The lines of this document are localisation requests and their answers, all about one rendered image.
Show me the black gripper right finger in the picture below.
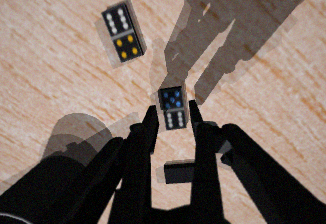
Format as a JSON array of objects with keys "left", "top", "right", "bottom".
[{"left": 188, "top": 100, "right": 326, "bottom": 224}]

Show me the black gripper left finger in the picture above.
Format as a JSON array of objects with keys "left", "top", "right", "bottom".
[{"left": 34, "top": 105, "right": 159, "bottom": 224}]

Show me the grey mug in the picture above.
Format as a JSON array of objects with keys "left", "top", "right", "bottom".
[{"left": 0, "top": 155, "right": 85, "bottom": 224}]

